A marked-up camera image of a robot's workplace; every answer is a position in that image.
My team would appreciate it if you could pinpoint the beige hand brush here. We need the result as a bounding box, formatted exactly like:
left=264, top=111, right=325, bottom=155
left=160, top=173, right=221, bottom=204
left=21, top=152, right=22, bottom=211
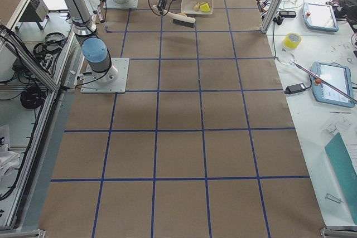
left=152, top=5, right=196, bottom=28

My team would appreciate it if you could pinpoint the beige plastic dustpan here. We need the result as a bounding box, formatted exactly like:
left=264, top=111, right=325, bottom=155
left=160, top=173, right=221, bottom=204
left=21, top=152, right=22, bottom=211
left=181, top=0, right=214, bottom=15

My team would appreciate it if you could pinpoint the croissant bread piece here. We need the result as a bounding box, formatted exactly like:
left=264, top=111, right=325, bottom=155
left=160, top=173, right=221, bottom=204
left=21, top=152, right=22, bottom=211
left=193, top=2, right=205, bottom=12

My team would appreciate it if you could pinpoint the yellow green sponge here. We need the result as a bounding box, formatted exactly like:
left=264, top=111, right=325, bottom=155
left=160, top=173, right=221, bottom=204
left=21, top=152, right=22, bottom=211
left=199, top=3, right=211, bottom=14

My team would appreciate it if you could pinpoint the grey metal box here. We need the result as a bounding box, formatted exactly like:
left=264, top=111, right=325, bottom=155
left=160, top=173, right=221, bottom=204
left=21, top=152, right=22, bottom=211
left=15, top=0, right=49, bottom=30

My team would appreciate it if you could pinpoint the yellow tape roll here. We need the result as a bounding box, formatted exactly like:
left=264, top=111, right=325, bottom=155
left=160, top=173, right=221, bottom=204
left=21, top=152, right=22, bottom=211
left=283, top=32, right=302, bottom=50

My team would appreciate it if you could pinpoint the black power adapter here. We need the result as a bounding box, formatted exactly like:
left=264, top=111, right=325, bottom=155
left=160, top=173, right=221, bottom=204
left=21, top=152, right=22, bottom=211
left=284, top=83, right=310, bottom=95

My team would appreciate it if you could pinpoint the upper blue teach pendant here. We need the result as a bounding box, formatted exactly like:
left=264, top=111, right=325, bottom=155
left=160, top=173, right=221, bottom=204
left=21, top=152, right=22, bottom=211
left=302, top=2, right=339, bottom=32

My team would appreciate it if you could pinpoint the blue teach pendant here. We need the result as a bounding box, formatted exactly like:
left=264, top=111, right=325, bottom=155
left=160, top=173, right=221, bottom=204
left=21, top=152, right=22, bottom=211
left=302, top=2, right=339, bottom=32
left=311, top=61, right=355, bottom=108

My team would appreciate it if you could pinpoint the lower blue teach pendant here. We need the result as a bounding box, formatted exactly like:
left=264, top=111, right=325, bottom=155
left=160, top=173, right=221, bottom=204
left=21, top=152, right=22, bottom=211
left=311, top=61, right=355, bottom=108

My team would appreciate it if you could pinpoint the teal folder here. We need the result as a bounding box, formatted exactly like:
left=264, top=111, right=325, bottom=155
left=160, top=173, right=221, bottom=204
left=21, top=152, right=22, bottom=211
left=325, top=133, right=356, bottom=224

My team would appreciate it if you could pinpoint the coiled black cable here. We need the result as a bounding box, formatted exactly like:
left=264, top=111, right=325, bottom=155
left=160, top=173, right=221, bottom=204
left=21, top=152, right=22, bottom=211
left=20, top=85, right=46, bottom=110

